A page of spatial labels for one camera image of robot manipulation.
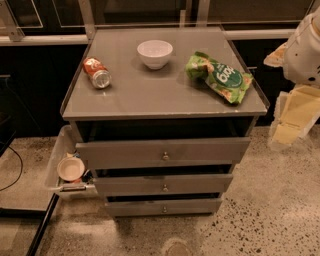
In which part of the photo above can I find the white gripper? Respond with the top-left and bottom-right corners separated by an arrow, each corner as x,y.
268,84 -> 320,151

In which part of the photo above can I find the grey bottom drawer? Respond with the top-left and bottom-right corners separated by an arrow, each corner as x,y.
106,198 -> 222,217

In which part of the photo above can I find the grey drawer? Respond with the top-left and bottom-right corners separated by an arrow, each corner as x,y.
76,137 -> 250,169
106,198 -> 222,217
95,174 -> 233,196

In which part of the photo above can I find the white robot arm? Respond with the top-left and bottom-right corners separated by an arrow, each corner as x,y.
264,7 -> 320,151

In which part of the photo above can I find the grey top drawer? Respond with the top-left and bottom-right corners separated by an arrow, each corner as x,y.
76,137 -> 250,169

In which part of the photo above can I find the grey drawer cabinet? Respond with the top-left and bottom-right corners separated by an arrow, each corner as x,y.
61,27 -> 269,204

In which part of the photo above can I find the grey middle drawer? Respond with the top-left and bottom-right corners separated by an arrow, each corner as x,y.
95,174 -> 233,196

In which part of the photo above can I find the green chip bag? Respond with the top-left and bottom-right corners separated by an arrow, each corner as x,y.
185,52 -> 253,104

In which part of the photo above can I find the white ceramic bowl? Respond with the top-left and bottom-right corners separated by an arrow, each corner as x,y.
137,40 -> 173,70

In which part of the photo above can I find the orange soda can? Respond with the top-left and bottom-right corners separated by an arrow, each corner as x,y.
83,57 -> 111,89

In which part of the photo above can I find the small beige bowl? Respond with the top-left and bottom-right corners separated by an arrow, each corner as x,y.
57,157 -> 85,182

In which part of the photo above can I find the black floor cable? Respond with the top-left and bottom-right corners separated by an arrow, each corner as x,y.
0,145 -> 24,193

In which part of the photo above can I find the metal railing frame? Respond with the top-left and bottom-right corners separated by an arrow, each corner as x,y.
0,0 -> 320,45

